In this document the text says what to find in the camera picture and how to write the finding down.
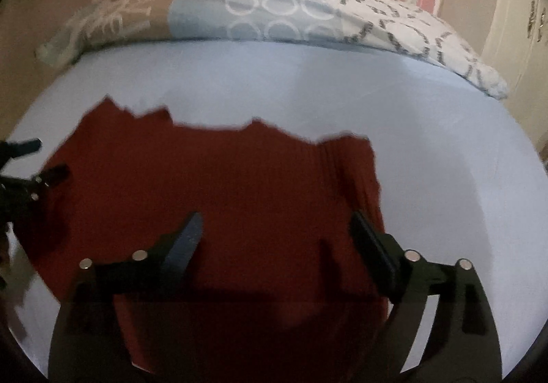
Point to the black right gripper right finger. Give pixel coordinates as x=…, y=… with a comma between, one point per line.
x=463, y=344

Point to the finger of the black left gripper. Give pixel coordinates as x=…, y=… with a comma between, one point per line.
x=24, y=197
x=14, y=150

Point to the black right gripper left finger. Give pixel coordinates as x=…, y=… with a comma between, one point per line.
x=88, y=343

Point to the dark red knitted sweater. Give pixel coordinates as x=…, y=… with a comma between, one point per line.
x=275, y=291

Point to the beige padded headboard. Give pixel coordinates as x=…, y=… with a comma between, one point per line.
x=25, y=24

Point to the patterned blue beige pillow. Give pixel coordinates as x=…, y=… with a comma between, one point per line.
x=390, y=25

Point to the white wardrobe with flower decals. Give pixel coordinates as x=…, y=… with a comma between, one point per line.
x=516, y=47

